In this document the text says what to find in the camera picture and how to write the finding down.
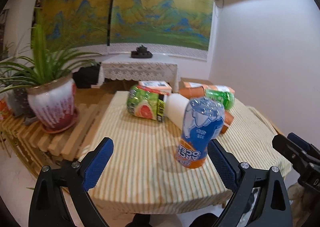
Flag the green spider plant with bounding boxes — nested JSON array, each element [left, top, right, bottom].
[[1, 10, 98, 93]]

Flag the black bag on bench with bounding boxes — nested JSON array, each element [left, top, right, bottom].
[[73, 64, 100, 89]]

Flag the front orange paper cup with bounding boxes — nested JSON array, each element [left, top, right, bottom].
[[220, 110, 234, 134]]

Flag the dark speckled plant pot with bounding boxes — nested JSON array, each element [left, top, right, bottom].
[[8, 88, 35, 118]]

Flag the white paper cup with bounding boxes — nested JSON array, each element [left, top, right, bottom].
[[164, 93, 189, 129]]

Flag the white orange carton box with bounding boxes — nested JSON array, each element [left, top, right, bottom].
[[138, 81, 172, 94]]

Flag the blue orange plastic bottle cup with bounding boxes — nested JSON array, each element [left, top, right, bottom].
[[175, 96, 225, 168]]

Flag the green grapefruit drink cup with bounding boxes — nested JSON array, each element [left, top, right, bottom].
[[126, 85, 169, 122]]

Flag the white lace tablecloth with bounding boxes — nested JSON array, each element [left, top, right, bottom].
[[101, 53, 181, 92]]

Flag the wooden slatted plant stand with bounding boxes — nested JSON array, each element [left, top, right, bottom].
[[1, 103, 107, 176]]

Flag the rear orange paper cup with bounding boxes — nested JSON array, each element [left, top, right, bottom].
[[179, 86, 205, 99]]

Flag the striped tablecloth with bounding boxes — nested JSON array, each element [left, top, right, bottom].
[[84, 91, 292, 214]]

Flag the orange paper cup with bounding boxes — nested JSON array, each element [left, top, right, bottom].
[[220, 110, 234, 134], [179, 86, 205, 99]]

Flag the black teapot set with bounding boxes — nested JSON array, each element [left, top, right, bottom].
[[131, 45, 153, 59]]

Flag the white red ceramic plant pot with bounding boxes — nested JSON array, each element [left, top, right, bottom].
[[27, 74, 77, 133]]

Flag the green tea bottle cup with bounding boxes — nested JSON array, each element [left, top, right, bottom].
[[204, 89, 235, 110]]

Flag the green landscape mural painting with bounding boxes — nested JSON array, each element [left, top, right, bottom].
[[37, 0, 213, 51]]

